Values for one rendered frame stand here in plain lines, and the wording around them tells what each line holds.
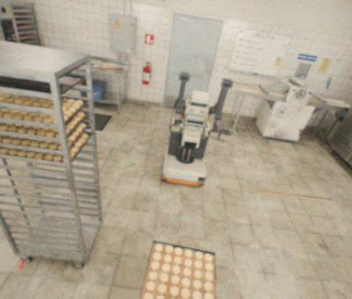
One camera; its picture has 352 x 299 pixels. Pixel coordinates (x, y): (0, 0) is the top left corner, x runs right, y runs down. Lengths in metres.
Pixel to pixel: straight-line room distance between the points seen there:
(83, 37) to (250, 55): 3.61
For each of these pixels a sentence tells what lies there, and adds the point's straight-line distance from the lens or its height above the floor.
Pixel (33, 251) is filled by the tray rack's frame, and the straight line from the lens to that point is 2.52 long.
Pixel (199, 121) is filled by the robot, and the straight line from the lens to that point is 2.65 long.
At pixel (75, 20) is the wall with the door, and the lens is 5.64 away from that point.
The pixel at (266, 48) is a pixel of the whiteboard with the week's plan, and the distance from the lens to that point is 5.43.
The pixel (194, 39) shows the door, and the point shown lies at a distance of 5.19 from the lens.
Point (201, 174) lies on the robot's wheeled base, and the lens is 3.07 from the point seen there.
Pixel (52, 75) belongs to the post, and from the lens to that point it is 1.25.
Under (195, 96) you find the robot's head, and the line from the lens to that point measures 2.53.
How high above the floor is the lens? 2.16
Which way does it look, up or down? 34 degrees down
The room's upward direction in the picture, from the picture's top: 9 degrees clockwise
